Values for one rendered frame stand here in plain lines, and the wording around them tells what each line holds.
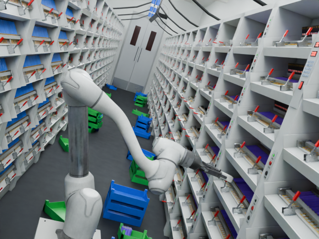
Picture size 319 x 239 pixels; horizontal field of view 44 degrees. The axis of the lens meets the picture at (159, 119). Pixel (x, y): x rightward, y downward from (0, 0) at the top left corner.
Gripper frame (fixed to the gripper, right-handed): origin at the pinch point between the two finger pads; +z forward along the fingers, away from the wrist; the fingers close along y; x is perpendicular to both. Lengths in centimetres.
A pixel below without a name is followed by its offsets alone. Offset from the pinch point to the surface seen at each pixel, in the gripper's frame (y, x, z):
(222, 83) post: -88, 43, -4
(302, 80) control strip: 46, 56, -8
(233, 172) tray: -17.7, 0.2, 9.0
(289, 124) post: 50, 39, -5
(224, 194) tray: 4.2, -7.9, 2.2
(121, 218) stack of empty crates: -89, -83, -26
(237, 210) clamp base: 27.6, -6.2, 2.5
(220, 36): -158, 79, -9
